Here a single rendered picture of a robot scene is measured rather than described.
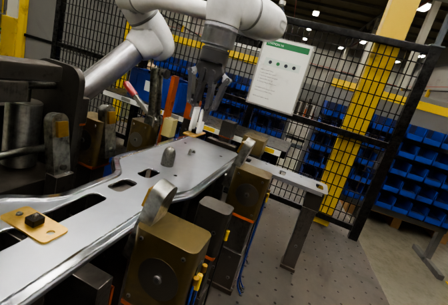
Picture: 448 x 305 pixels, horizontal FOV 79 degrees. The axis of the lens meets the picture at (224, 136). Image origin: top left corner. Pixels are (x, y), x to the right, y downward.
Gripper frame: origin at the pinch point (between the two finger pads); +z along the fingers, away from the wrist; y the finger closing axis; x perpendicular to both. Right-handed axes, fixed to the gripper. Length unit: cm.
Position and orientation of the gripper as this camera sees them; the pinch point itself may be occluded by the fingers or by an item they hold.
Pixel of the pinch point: (198, 119)
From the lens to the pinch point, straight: 78.0
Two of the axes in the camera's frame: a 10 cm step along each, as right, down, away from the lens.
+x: -3.3, 1.4, -9.3
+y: -9.1, -3.2, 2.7
